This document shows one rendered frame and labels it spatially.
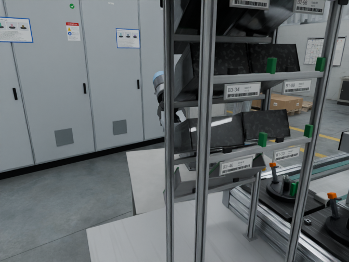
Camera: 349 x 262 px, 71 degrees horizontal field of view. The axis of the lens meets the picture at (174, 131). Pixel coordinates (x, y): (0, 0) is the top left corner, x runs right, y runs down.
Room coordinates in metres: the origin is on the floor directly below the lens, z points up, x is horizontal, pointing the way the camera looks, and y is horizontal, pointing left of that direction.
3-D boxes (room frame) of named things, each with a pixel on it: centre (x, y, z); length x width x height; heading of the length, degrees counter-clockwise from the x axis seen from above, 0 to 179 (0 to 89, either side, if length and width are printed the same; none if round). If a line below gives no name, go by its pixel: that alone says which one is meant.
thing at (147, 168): (1.33, -0.19, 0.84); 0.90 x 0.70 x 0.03; 104
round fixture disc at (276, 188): (0.86, -0.45, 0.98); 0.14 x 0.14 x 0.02
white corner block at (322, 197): (0.81, -0.58, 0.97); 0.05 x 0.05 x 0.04; 25
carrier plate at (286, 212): (0.86, -0.45, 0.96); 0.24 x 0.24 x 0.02; 25
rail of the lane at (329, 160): (1.11, -0.63, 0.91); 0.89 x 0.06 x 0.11; 115
